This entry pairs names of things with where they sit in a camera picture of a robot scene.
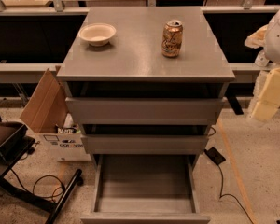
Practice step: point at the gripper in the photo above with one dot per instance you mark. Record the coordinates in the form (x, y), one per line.
(278, 38)

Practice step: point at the grey bottom drawer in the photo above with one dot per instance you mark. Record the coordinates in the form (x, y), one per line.
(144, 189)

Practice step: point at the grey drawer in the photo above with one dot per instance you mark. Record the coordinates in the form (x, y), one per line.
(144, 144)
(144, 111)
(144, 189)

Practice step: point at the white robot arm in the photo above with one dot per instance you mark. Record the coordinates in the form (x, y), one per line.
(266, 103)

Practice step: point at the grey middle drawer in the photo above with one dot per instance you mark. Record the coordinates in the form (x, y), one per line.
(144, 144)

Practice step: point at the grey drawer cabinet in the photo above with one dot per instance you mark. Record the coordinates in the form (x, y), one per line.
(133, 66)

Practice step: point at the grey top drawer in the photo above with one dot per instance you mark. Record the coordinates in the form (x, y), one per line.
(144, 111)

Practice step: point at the black power adapter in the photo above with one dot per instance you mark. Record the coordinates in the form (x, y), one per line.
(214, 156)

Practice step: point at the orange soda can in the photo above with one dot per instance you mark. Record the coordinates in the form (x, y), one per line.
(172, 38)

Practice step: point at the white paper bowl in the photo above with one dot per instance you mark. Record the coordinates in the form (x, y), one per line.
(97, 34)

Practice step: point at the open cardboard box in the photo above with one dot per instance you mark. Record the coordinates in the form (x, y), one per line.
(47, 115)

